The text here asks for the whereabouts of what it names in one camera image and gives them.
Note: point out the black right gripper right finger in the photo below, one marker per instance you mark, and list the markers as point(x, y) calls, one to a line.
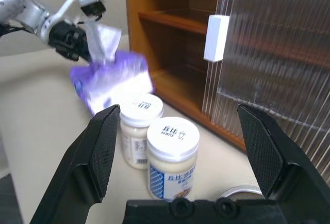
point(288, 177)

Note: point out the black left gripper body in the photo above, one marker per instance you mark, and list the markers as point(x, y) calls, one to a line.
point(67, 40)

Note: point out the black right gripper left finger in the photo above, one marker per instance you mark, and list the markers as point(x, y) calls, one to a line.
point(77, 172)

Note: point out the purple tissue box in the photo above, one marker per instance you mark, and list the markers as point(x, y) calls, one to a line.
point(116, 74)

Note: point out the white lidded bottle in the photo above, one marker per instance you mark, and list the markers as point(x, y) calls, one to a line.
point(172, 144)
point(140, 108)

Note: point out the wooden cabinet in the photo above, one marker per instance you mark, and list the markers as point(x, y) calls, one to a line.
point(167, 20)

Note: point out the ribbed translucent sliding door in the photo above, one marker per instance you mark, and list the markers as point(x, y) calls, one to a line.
point(270, 53)

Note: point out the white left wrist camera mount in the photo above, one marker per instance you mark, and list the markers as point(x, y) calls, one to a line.
point(67, 4)

